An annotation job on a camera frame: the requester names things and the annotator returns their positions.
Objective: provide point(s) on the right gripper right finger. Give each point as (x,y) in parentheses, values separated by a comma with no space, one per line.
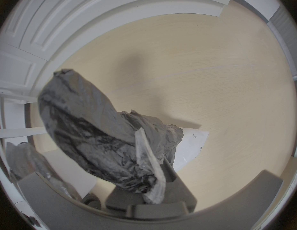
(179,193)

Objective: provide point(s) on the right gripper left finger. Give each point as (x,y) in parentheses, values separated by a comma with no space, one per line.
(122,199)

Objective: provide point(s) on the black plastic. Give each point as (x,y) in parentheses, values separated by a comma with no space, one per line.
(91,128)

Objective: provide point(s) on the black plastic bag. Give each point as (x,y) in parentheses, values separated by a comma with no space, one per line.
(21,159)

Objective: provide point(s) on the white trash bin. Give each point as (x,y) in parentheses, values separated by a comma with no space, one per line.
(71,171)

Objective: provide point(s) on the white printed wrapper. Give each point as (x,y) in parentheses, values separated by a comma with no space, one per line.
(191,145)

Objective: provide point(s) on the grey white chair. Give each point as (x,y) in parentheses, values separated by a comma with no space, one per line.
(19,131)

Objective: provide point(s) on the white wardrobe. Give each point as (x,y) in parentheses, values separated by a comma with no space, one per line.
(67,15)

